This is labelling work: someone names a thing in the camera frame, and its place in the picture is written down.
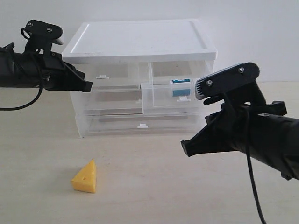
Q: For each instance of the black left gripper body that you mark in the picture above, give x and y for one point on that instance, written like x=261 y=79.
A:
x=33 y=70

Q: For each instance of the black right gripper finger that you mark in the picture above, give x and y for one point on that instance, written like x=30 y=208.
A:
x=206 y=141

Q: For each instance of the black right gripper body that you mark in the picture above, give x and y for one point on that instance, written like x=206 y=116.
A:
x=229 y=123

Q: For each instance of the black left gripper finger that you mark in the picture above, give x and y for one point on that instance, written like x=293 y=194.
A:
x=74 y=80

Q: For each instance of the white teal medicine bottle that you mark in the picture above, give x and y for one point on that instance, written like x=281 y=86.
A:
x=181 y=87

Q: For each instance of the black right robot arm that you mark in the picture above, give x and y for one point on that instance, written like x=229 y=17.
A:
x=270 y=136

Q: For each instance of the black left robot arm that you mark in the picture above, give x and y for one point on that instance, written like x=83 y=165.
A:
x=7 y=56

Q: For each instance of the clear middle wide drawer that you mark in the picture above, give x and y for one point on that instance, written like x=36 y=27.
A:
x=132 y=102

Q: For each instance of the clear wide drawer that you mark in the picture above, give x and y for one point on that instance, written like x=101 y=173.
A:
x=95 y=125
x=132 y=102

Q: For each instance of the clear bottom wide drawer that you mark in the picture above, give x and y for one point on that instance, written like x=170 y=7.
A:
x=95 y=125

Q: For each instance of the white plastic drawer cabinet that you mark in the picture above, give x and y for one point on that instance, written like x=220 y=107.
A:
x=140 y=42

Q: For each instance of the yellow toy cheese wedge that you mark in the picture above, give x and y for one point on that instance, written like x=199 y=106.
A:
x=85 y=179

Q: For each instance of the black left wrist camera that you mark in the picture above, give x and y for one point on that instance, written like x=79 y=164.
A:
x=40 y=36

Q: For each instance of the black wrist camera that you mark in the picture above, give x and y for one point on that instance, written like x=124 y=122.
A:
x=40 y=36
x=237 y=82

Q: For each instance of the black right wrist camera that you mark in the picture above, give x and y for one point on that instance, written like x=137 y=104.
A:
x=237 y=82

